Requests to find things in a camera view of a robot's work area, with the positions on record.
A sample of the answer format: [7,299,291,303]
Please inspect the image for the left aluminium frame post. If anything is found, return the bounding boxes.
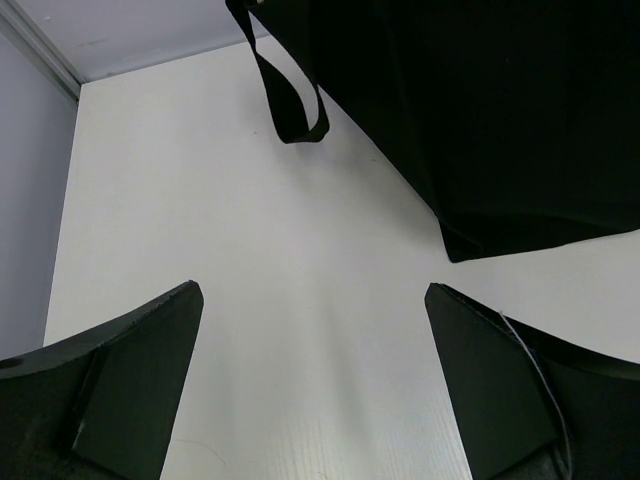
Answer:
[1,0,85,103]

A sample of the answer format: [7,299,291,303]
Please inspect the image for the black canvas tote bag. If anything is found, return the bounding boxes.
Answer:
[227,1,639,262]

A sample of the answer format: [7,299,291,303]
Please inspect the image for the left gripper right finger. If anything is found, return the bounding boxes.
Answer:
[425,283,639,479]

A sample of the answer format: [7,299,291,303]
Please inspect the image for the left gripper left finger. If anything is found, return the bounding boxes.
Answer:
[1,281,203,479]

